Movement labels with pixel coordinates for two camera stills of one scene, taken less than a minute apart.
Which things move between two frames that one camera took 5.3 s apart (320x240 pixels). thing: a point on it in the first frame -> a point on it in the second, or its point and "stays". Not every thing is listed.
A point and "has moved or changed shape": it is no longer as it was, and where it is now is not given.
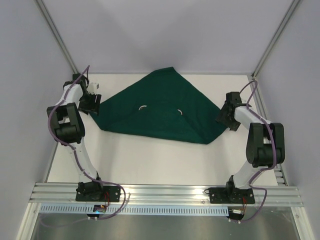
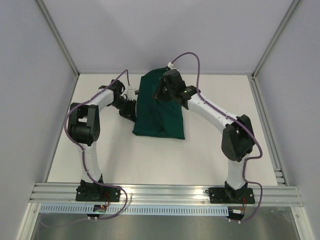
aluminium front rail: [159, 194] stays
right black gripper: [225, 117] -> [163, 88]
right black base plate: [231, 195] stays
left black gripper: [94, 107] -> [130, 113]
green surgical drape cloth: [158, 104] has moved or changed shape
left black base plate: [109, 193] stays
